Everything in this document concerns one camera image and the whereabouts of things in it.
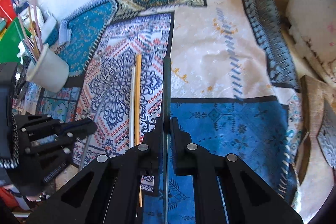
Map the orange wooden chopstick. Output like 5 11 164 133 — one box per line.
134 53 144 208

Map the white chopstick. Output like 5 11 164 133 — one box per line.
129 66 135 148

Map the dark green chopstick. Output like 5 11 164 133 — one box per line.
162 56 171 224

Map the dark brown chopstick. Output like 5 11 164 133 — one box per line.
28 5 40 59

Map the white ceramic utensil cup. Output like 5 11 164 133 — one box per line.
26 44 70 93

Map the green metal box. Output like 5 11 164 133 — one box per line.
0 18 23 63

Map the patterned blue patchwork mat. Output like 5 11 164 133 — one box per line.
27 0 302 223

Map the white blue bowl with garlic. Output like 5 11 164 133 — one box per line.
41 15 59 46

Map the wooden chopping board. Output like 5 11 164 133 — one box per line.
296 75 335 222

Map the steel cleaver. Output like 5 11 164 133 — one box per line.
317 100 336 169

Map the white blue plastic bag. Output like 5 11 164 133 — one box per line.
11 0 45 32

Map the white rice cooker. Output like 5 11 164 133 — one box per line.
286 0 335 88

